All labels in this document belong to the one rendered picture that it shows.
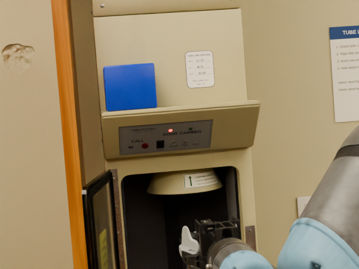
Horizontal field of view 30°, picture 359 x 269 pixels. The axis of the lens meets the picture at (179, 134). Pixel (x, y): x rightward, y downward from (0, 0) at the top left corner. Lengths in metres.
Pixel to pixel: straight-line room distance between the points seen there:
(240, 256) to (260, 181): 0.99
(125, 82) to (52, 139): 0.58
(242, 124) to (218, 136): 0.06
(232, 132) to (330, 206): 0.80
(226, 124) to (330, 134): 0.66
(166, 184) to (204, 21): 0.37
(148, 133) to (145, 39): 0.21
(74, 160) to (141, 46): 0.29
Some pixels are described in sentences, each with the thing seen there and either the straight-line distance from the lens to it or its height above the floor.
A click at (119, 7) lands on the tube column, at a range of 1.45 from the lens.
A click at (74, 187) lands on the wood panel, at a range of 1.35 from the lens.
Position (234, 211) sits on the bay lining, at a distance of 1.54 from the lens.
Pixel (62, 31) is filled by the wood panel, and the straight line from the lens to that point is 1.35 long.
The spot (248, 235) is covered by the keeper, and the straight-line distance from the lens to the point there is 1.50.
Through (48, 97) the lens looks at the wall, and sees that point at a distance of 1.87.
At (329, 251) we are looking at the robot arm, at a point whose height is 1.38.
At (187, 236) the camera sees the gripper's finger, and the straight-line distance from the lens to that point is 1.23.
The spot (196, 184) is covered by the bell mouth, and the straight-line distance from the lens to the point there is 1.48.
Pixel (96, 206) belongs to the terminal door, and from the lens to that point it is 1.22.
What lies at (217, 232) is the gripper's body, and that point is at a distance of 1.09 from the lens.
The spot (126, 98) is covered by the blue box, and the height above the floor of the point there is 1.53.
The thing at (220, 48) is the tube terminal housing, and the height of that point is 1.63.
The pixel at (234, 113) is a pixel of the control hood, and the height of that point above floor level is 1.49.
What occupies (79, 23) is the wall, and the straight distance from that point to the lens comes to 1.88.
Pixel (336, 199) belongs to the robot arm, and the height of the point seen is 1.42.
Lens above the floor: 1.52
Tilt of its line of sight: 3 degrees down
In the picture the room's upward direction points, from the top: 4 degrees counter-clockwise
